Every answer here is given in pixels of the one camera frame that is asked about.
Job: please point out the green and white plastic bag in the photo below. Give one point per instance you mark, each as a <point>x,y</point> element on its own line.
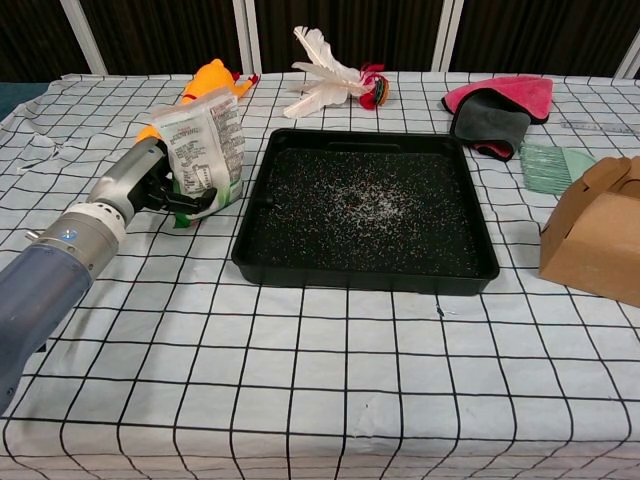
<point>210,140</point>

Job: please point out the clear plastic ruler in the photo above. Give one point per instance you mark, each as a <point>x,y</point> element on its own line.
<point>595,128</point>

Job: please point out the white checkered tablecloth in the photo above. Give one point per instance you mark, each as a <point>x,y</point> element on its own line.
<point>300,375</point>

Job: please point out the pink and grey cloth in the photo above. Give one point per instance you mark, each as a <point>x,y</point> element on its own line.
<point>510,92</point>

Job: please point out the green plastic comb scoop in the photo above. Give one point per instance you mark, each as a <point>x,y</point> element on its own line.
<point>545,167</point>

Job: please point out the yellow rubber chicken toy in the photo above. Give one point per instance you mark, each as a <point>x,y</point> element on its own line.
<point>210,80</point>

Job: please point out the white feather toy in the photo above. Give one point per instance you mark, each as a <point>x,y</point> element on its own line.
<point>330,80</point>

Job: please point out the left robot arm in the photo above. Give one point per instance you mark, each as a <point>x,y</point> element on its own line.
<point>40,280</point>

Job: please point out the black square tray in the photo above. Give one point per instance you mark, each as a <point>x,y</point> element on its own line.
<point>360,225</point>

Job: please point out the dark folding partition screen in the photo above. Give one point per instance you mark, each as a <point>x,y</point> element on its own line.
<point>150,30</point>

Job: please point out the brown cardboard box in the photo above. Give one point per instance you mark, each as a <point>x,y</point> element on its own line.
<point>595,240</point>

